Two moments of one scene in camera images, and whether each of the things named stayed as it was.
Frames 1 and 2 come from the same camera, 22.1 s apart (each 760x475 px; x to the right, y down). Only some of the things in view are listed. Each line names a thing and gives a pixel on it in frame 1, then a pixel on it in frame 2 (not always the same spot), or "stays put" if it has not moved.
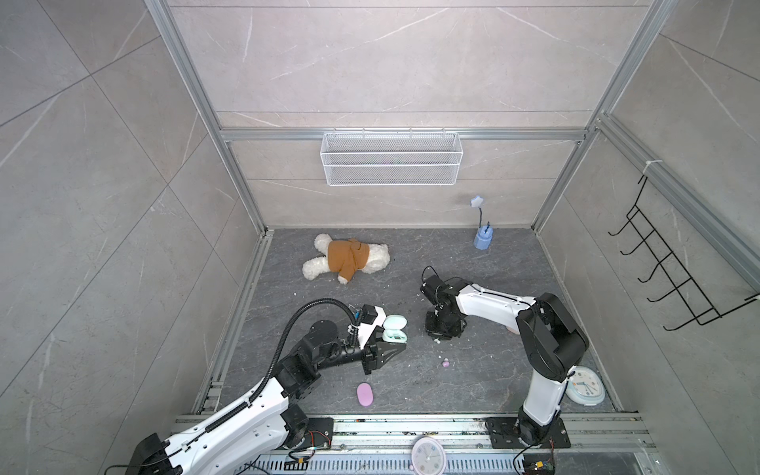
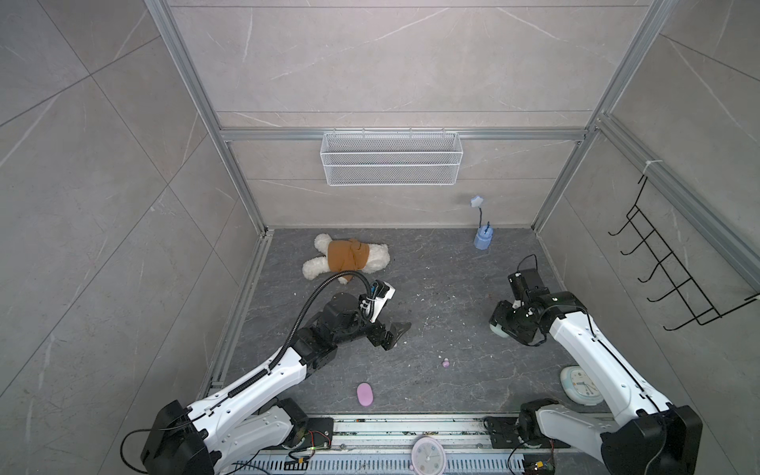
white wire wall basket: [356, 158] stays put
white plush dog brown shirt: [345, 257] stays put
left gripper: [374, 355] to [392, 334]
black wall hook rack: [702, 310] stays put
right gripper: [436, 334] to [499, 316]
